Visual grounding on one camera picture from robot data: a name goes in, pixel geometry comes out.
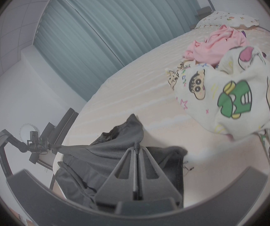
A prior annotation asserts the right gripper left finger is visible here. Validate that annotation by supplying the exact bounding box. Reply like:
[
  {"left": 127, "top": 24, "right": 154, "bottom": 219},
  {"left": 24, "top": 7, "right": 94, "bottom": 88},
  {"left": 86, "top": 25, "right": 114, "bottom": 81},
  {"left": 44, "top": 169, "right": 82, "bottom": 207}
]
[{"left": 95, "top": 147, "right": 137, "bottom": 208}]

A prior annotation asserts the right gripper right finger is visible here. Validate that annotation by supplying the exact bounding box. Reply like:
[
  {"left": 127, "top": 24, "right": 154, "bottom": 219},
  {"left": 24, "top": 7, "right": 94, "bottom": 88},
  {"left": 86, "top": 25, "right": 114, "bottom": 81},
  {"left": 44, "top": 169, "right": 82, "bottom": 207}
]
[{"left": 137, "top": 146, "right": 183, "bottom": 208}]

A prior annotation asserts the black T-shirt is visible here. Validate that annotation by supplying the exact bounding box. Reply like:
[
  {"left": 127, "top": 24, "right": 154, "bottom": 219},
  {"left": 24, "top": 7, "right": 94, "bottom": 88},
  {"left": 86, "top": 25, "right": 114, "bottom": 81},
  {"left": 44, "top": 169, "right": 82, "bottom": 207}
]
[{"left": 53, "top": 113, "right": 189, "bottom": 212}]

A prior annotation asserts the bed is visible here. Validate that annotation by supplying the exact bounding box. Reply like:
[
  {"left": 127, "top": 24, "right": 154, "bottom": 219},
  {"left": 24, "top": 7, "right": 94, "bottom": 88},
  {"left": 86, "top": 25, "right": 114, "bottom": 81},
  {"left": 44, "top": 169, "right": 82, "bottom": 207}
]
[{"left": 50, "top": 0, "right": 270, "bottom": 209}]

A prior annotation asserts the white printed pyjama garment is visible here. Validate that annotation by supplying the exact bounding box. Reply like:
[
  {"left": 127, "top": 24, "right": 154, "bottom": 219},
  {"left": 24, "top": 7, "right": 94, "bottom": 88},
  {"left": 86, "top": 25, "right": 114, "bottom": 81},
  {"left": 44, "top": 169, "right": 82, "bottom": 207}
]
[{"left": 165, "top": 45, "right": 270, "bottom": 168}]

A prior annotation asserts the blue-green curtain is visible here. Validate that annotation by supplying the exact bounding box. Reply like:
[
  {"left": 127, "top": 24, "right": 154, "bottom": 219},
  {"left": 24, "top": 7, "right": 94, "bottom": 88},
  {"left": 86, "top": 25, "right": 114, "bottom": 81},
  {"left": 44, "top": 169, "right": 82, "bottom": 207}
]
[
  {"left": 55, "top": 0, "right": 212, "bottom": 67},
  {"left": 32, "top": 0, "right": 124, "bottom": 102}
]

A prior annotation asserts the pink garment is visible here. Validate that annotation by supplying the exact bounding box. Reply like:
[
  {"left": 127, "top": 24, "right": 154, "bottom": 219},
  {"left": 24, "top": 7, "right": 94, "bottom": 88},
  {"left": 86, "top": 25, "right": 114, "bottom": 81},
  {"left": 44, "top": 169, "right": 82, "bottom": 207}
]
[{"left": 182, "top": 24, "right": 247, "bottom": 67}]

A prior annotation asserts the purple garment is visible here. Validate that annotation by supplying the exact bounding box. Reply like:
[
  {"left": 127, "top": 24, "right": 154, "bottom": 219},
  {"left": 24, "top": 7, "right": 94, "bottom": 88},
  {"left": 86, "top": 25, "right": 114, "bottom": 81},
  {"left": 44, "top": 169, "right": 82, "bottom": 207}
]
[{"left": 240, "top": 29, "right": 267, "bottom": 58}]

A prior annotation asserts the grey bedside table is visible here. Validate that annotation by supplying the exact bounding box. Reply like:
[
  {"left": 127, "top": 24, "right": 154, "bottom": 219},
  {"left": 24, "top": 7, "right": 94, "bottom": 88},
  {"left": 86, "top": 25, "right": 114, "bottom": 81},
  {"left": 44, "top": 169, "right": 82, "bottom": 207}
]
[{"left": 190, "top": 6, "right": 213, "bottom": 30}]

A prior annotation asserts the white printed pillow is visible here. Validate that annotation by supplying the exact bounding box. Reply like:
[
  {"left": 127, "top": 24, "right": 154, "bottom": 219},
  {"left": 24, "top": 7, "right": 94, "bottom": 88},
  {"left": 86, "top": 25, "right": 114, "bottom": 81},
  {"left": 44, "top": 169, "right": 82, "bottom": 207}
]
[{"left": 194, "top": 10, "right": 260, "bottom": 29}]

